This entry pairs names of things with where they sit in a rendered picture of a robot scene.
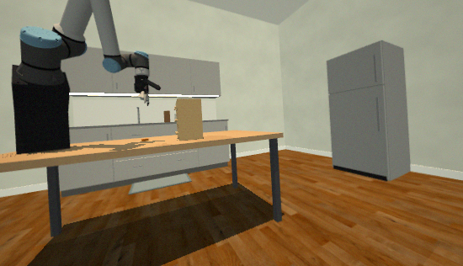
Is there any tan chest of drawers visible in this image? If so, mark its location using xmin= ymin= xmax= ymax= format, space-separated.
xmin=176 ymin=98 xmax=204 ymax=141

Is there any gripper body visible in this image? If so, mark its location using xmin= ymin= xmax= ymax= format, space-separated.
xmin=134 ymin=75 xmax=149 ymax=93

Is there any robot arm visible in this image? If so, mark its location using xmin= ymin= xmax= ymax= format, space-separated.
xmin=16 ymin=0 xmax=150 ymax=85

